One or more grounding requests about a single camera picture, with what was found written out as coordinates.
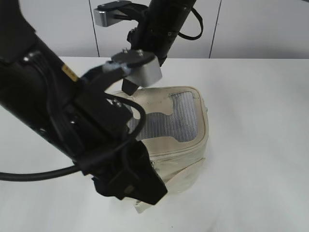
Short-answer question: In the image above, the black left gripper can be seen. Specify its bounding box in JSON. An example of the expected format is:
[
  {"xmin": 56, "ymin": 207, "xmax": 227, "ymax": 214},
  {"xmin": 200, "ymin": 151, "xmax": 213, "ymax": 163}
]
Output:
[{"xmin": 70, "ymin": 66, "xmax": 168, "ymax": 205}]

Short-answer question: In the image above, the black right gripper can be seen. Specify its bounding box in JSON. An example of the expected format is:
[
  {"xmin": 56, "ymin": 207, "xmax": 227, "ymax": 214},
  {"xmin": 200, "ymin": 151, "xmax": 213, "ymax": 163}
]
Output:
[{"xmin": 122, "ymin": 14, "xmax": 155, "ymax": 96}]

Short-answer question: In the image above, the cream fabric zipper bag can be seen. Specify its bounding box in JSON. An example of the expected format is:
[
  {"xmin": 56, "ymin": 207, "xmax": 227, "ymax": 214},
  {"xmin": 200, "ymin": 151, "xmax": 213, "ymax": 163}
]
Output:
[{"xmin": 106, "ymin": 85, "xmax": 210, "ymax": 214}]

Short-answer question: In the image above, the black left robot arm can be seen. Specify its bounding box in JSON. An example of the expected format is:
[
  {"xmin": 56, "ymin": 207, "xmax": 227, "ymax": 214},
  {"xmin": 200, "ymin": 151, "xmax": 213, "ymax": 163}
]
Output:
[{"xmin": 0, "ymin": 0, "xmax": 168, "ymax": 205}]

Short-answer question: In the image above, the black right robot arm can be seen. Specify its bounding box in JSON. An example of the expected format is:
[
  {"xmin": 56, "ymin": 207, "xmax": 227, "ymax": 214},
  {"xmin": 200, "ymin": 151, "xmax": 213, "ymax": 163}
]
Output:
[{"xmin": 127, "ymin": 0, "xmax": 195, "ymax": 65}]

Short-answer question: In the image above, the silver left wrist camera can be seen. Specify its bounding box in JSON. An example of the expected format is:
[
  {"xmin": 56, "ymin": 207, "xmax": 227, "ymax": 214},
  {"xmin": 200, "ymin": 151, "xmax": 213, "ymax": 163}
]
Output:
[{"xmin": 102, "ymin": 49, "xmax": 162, "ymax": 87}]

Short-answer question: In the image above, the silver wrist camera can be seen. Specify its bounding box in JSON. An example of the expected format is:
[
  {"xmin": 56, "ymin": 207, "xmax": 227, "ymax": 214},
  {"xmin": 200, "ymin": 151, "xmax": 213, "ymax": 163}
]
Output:
[
  {"xmin": 102, "ymin": 49, "xmax": 162, "ymax": 87},
  {"xmin": 93, "ymin": 0, "xmax": 132, "ymax": 27}
]

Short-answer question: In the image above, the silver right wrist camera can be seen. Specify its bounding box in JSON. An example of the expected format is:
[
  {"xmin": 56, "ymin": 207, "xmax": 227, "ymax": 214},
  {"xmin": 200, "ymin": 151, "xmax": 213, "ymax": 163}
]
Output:
[{"xmin": 93, "ymin": 0, "xmax": 132, "ymax": 27}]

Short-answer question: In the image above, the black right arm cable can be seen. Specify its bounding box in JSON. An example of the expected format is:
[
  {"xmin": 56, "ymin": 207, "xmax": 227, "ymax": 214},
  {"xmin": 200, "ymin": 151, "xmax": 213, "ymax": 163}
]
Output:
[{"xmin": 177, "ymin": 6, "xmax": 203, "ymax": 41}]

